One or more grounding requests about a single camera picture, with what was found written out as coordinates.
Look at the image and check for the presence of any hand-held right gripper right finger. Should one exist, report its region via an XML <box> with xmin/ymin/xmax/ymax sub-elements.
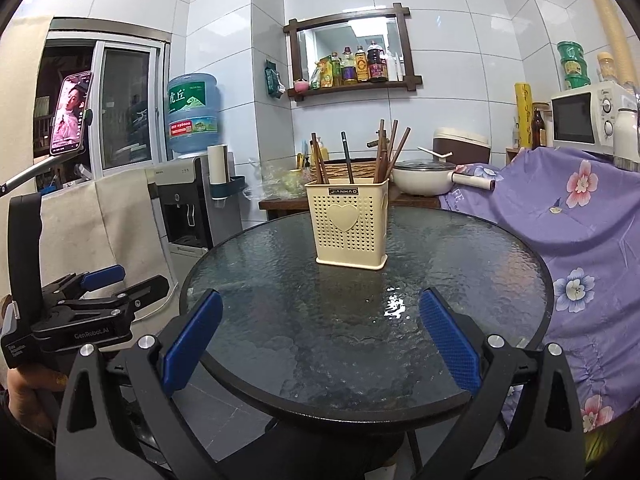
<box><xmin>419</xmin><ymin>287</ymin><xmax>587</xmax><ymax>480</ymax></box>

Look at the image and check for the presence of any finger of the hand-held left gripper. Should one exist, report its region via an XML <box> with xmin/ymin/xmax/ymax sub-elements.
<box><xmin>57</xmin><ymin>275</ymin><xmax>170</xmax><ymax>316</ymax></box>
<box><xmin>42</xmin><ymin>265</ymin><xmax>126</xmax><ymax>297</ymax></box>

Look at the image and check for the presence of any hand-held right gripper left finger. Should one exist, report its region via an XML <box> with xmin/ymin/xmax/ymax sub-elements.
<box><xmin>55</xmin><ymin>287</ymin><xmax>224</xmax><ymax>480</ymax></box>

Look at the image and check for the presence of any cream perforated utensil holder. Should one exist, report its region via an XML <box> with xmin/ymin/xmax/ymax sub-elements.
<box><xmin>304</xmin><ymin>179</ymin><xmax>391</xmax><ymax>267</ymax></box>

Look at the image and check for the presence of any black chopstick with gold band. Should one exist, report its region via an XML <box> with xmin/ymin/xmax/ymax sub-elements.
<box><xmin>341</xmin><ymin>131</ymin><xmax>355</xmax><ymax>185</ymax></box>

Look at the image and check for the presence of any person's left hand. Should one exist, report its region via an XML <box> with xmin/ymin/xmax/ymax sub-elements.
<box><xmin>0</xmin><ymin>362</ymin><xmax>68</xmax><ymax>441</ymax></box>

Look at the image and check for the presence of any water dispenser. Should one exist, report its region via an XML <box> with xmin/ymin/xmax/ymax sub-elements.
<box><xmin>147</xmin><ymin>155</ymin><xmax>241</xmax><ymax>261</ymax></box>

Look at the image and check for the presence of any teal paper roll holder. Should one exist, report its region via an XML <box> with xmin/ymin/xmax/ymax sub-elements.
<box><xmin>210</xmin><ymin>175</ymin><xmax>247</xmax><ymax>200</ymax></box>

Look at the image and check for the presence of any white paper towel roll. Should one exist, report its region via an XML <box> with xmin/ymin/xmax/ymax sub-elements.
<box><xmin>207</xmin><ymin>144</ymin><xmax>228</xmax><ymax>186</ymax></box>

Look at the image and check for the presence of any purple floral cloth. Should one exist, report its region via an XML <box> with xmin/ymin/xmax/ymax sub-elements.
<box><xmin>439</xmin><ymin>146</ymin><xmax>640</xmax><ymax>433</ymax></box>

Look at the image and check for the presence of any white pan with glass lid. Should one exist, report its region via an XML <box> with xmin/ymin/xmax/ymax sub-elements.
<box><xmin>391</xmin><ymin>159</ymin><xmax>497</xmax><ymax>197</ymax></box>

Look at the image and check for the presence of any clear plastic bag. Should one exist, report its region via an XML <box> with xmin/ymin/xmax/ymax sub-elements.
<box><xmin>247</xmin><ymin>157</ymin><xmax>308</xmax><ymax>201</ymax></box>

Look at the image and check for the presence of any smartphone with lit screen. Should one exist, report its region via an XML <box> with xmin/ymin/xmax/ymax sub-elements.
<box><xmin>50</xmin><ymin>71</ymin><xmax>95</xmax><ymax>156</ymax></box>

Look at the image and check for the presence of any sliding glass window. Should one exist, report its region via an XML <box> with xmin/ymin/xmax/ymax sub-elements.
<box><xmin>37</xmin><ymin>42</ymin><xmax>168</xmax><ymax>176</ymax></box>

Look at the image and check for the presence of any blue water jug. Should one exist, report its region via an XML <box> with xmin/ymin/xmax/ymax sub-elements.
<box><xmin>166</xmin><ymin>73</ymin><xmax>222</xmax><ymax>157</ymax></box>

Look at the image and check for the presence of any woven rim basin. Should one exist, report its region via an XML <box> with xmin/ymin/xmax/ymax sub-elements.
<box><xmin>320</xmin><ymin>157</ymin><xmax>396</xmax><ymax>183</ymax></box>

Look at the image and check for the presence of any white and brown rice cooker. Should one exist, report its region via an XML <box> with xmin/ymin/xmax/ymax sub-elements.
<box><xmin>432</xmin><ymin>128</ymin><xmax>491</xmax><ymax>166</ymax></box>

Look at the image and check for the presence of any brown glass bottle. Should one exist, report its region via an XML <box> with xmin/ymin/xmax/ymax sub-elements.
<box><xmin>531</xmin><ymin>106</ymin><xmax>547</xmax><ymax>150</ymax></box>

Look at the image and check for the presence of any yellow wrap roll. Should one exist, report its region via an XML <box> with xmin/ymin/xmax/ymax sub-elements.
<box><xmin>514</xmin><ymin>82</ymin><xmax>533</xmax><ymax>150</ymax></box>

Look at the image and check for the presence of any white microwave oven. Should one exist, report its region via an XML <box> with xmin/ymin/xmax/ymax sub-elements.
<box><xmin>550</xmin><ymin>81</ymin><xmax>636</xmax><ymax>153</ymax></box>

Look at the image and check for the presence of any white thermos jug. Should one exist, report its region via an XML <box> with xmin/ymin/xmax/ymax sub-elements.
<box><xmin>612</xmin><ymin>92</ymin><xmax>640</xmax><ymax>171</ymax></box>

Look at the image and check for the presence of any yellow green seasoning packet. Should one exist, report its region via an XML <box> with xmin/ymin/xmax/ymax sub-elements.
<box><xmin>311</xmin><ymin>55</ymin><xmax>342</xmax><ymax>88</ymax></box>

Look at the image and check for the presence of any dark soy sauce bottle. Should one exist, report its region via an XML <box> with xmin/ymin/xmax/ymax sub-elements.
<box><xmin>367</xmin><ymin>40</ymin><xmax>388</xmax><ymax>82</ymax></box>

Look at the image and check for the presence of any wooden framed mirror shelf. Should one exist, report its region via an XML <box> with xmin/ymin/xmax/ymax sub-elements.
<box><xmin>283</xmin><ymin>2</ymin><xmax>423</xmax><ymax>103</ymax></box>

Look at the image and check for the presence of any yellow capped bottle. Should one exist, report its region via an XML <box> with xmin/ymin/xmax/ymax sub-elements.
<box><xmin>596</xmin><ymin>51</ymin><xmax>616</xmax><ymax>83</ymax></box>

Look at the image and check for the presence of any stack of paper cups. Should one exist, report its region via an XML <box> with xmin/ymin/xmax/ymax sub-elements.
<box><xmin>580</xmin><ymin>0</ymin><xmax>638</xmax><ymax>86</ymax></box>

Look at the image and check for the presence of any green packet on wall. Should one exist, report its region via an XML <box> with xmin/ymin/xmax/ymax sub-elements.
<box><xmin>264</xmin><ymin>59</ymin><xmax>285</xmax><ymax>98</ymax></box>

